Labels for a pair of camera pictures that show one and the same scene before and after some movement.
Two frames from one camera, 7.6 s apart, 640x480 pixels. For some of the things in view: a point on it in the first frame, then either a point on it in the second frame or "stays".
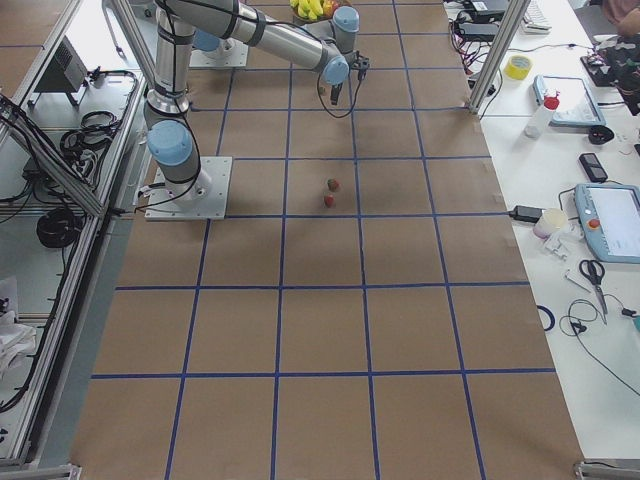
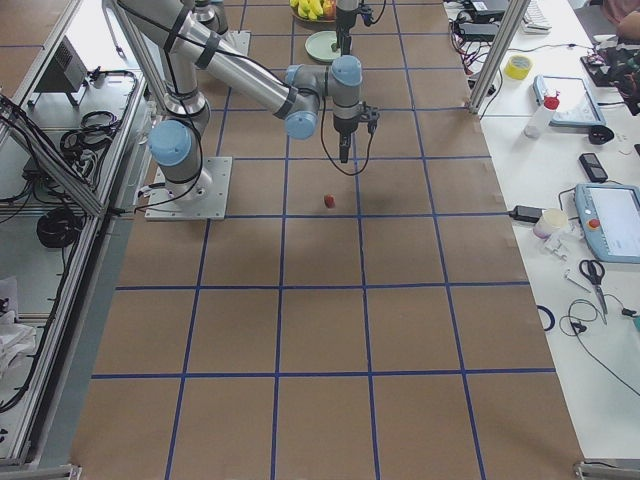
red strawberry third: [329, 200] stays
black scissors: [594, 271] stays
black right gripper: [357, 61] to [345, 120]
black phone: [593, 167] stays
